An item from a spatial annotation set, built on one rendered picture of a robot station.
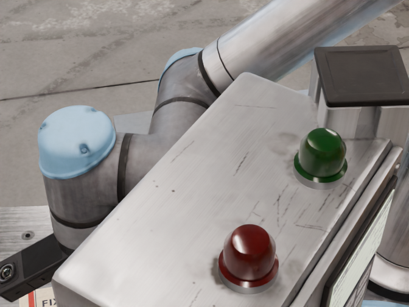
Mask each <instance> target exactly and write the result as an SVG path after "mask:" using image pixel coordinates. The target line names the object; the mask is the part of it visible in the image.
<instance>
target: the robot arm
mask: <svg viewBox="0 0 409 307"><path fill-rule="evenodd" d="M402 1H403V0H270V1H268V2H267V3H266V4H265V5H263V6H262V7H261V8H259V9H257V10H256V11H255V12H253V13H252V14H251V15H250V16H248V17H246V18H245V19H244V20H242V21H241V22H240V23H238V24H237V25H235V26H234V27H233V28H231V29H230V30H229V31H227V32H226V33H224V34H223V35H222V36H220V37H218V39H216V40H214V41H213V42H212V43H211V44H209V45H207V46H206V47H205V48H190V49H182V50H180V51H178V52H176V53H175V54H173V56H171V58H170V59H169V60H168V62H167V64H166V66H165V68H164V71H163V73H162V74H161V77H160V79H159V83H158V95H157V99H156V104H155V108H154V112H153V116H152V120H151V123H150V128H149V133H148V135H146V134H138V133H124V132H115V129H114V127H113V126H112V123H111V121H110V119H109V117H108V116H107V115H106V114H105V113H104V112H102V111H98V110H95V109H94V108H93V107H90V106H86V105H73V106H69V107H65V108H61V109H59V110H57V111H55V112H53V113H52V114H51V115H49V116H48V117H47V118H46V119H45V120H44V121H43V123H42V124H41V127H40V128H39V129H38V148H39V153H40V157H39V167H40V171H41V172H42V174H43V180H44V185H45V190H46V195H47V201H48V205H49V213H50V217H51V222H52V228H53V231H54V232H53V233H51V234H50V235H48V236H46V237H44V238H43V239H40V240H39V241H37V242H35V243H33V244H32V245H30V246H28V247H26V248H24V249H22V250H20V251H19V252H17V253H15V254H13V255H12V256H10V257H8V258H6V259H4V260H2V261H1V262H0V297H2V298H4V299H6V300H7V301H9V302H14V301H15V300H17V299H19V298H21V297H23V296H25V295H27V294H29V293H31V292H32V291H34V290H36V289H38V288H40V287H42V286H44V285H45V284H48V283H49V282H51V281H52V277H53V276H54V273H55V271H56V270H57V269H58V268H59V267H60V266H61V265H62V264H63V263H64V262H65V261H66V260H67V259H68V258H69V257H70V256H71V254H72V253H73V252H74V251H75V250H76V249H77V248H78V247H79V246H80V245H81V243H82V242H83V241H84V240H85V239H86V238H87V237H88V236H89V235H90V234H91V233H92V232H93V231H94V230H95V229H96V228H97V227H98V226H99V224H100V223H101V222H102V221H103V220H104V219H105V218H106V217H107V216H108V215H109V214H110V213H111V212H112V211H113V210H114V209H115V208H116V207H117V205H118V204H119V203H120V202H121V201H122V200H123V199H124V198H125V197H126V196H127V194H128V193H129V192H130V191H131V190H132V189H133V188H134V187H135V186H136V185H137V184H138V183H139V182H140V181H141V180H142V179H143V178H144V177H145V175H146V174H147V173H148V172H149V171H150V170H151V169H152V168H153V167H154V166H155V164H157V162H158V161H159V160H160V159H162V157H163V156H164V155H165V154H166V153H167V152H168V151H169V150H170V149H171V148H172V147H173V145H174V144H175V143H176V142H177V141H178V140H179V139H180V138H181V137H182V136H183V135H184V134H185V133H186V132H187V131H188V130H189V129H190V128H191V127H192V125H193V124H194V123H195V122H196V121H197V120H198V119H199V118H200V117H201V115H202V114H203V113H204V112H205V111H206V110H207V109H208V108H209V107H210V106H211V105H212V104H213V103H214V102H215V101H216V100H217V99H218V98H219V96H220V95H221V94H222V93H223V92H224V91H225V90H226V89H227V88H228V87H229V86H230V84H232V83H233V81H235V80H236V79H237V78H238V76H239V75H240V74H241V73H243V72H250V73H252V74H255V75H257V76H259V77H263V78H265V79H267V80H270V81H272V82H275V83H276V82H278V81H280V80H281V79H283V78H284V77H285V76H287V75H289V74H290V73H292V72H293V71H295V70H297V69H298V68H300V67H301V66H302V65H305V64H306V63H307V62H309V61H311V60H312V59H313V53H314V49H315V48H316V47H325V46H334V45H335V44H337V43H338V42H340V41H341V40H343V39H345V38H346V37H348V36H349V35H351V34H353V33H354V32H355V31H357V30H359V29H360V28H362V27H363V26H365V25H366V24H368V23H370V22H371V21H372V20H374V19H376V18H377V17H379V16H380V15H382V14H383V13H385V12H387V11H388V10H389V9H391V8H393V7H394V6H396V5H398V4H399V3H400V2H402ZM400 164H401V166H400V169H399V171H398V173H397V175H396V176H397V177H398V179H397V184H396V188H395V191H394V195H393V199H392V202H391V206H390V210H389V213H388V217H387V220H386V224H385V228H384V231H383V235H382V239H381V242H380V245H379V246H378V248H377V251H376V255H375V258H374V263H373V265H372V270H371V274H370V277H369V281H368V285H367V288H366V292H365V295H364V298H363V302H362V307H409V132H408V136H407V140H406V143H405V147H404V152H403V154H402V159H401V162H400Z"/></svg>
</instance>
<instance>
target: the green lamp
mask: <svg viewBox="0 0 409 307"><path fill-rule="evenodd" d="M345 156H346V145H345V143H344V141H343V140H342V138H341V136H340V135H339V134H338V133H337V132H336V131H334V130H332V129H328V128H317V129H314V130H312V131H311V132H309V133H308V134H307V135H306V136H304V137H303V138H302V140H301V142H300V146H299V151H298V152H297V153H296V155H295V157H294V160H293V173H294V175H295V177H296V179H297V180H298V181H299V182H300V183H302V184H303V185H304V186H306V187H309V188H312V189H317V190H327V189H333V188H335V187H337V186H339V185H340V184H342V182H343V181H344V179H345V177H346V172H347V168H348V163H347V161H346V159H345Z"/></svg>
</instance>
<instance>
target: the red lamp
mask: <svg viewBox="0 0 409 307"><path fill-rule="evenodd" d="M278 269H279V260H278V256H277V254H276V244H275V241H274V239H273V237H272V236H271V235H270V234H269V233H268V232H267V231H266V230H264V229H263V228H262V227H260V226H258V225H254V224H245V225H241V226H239V227H237V228H236V229H234V230H233V231H231V232H230V233H229V234H228V235H227V237H226V238H225V241H224V245H223V250H222V251H221V253H220V256H219V258H218V274H219V276H220V279H221V280H222V281H223V283H224V284H225V285H226V286H227V287H228V288H230V289H231V290H233V291H235V292H238V293H241V294H258V293H261V292H263V291H266V290H267V289H268V288H270V287H271V286H272V285H273V284H274V282H275V281H276V279H277V276H278Z"/></svg>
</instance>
